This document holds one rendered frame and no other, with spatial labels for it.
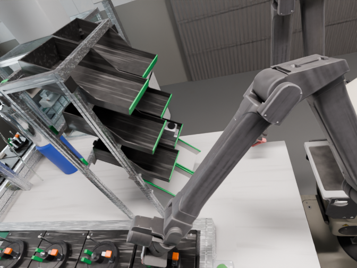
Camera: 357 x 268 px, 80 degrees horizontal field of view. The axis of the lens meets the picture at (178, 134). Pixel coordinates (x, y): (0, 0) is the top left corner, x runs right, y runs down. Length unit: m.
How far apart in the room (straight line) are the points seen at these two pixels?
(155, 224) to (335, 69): 0.49
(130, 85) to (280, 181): 0.80
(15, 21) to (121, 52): 1.01
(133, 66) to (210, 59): 2.68
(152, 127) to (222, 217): 0.54
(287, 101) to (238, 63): 3.03
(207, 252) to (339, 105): 0.65
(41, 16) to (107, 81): 0.99
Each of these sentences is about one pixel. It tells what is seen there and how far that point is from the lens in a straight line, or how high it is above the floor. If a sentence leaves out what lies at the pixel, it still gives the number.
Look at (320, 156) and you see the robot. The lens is 0.99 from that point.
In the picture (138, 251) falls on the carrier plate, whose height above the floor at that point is 0.97.
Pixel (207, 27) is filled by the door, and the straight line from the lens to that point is 3.18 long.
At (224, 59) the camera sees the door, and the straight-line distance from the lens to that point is 3.36.
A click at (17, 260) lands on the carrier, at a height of 0.99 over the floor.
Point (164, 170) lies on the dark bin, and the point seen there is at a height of 1.20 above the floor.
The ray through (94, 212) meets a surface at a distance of 1.31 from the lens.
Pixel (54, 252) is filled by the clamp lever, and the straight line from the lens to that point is 1.06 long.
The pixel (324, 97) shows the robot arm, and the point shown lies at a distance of 0.45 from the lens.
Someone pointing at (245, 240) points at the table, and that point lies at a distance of 0.99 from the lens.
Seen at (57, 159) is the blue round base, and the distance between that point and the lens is 1.52.
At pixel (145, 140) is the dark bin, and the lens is 0.68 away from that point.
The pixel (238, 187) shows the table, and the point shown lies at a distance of 1.09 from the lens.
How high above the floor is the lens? 1.80
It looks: 42 degrees down
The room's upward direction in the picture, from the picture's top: 22 degrees counter-clockwise
